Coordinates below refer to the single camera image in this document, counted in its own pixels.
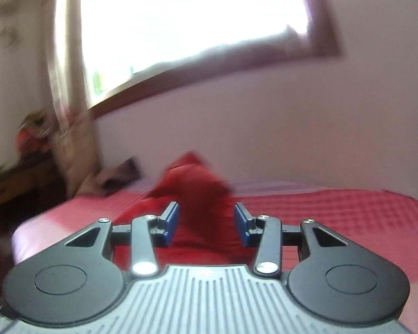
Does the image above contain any dark red garment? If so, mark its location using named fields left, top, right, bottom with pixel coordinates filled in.
left=116, top=150, right=262, bottom=267

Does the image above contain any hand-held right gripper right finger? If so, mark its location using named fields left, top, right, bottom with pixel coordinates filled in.
left=233, top=202, right=359, bottom=279

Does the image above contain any beige curtain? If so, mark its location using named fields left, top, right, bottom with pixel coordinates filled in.
left=47, top=0, right=101, bottom=199

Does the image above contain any orange and red clutter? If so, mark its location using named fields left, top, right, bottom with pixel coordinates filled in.
left=16, top=109, right=61, bottom=154

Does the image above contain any wooden framed window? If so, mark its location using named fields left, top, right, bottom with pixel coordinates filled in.
left=56, top=0, right=345, bottom=119

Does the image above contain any lilac striped bed sheet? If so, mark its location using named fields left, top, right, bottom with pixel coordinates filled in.
left=230, top=180, right=321, bottom=197

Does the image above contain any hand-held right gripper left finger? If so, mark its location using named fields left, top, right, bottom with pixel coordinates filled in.
left=61, top=201, right=181, bottom=277

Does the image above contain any dark wooden desk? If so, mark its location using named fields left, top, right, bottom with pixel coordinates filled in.
left=0, top=153, right=68, bottom=216

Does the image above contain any red waffle bedspread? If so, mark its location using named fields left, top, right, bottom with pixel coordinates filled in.
left=10, top=188, right=418, bottom=334

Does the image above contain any brown cloth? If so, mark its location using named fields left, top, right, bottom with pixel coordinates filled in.
left=78, top=156, right=142, bottom=195

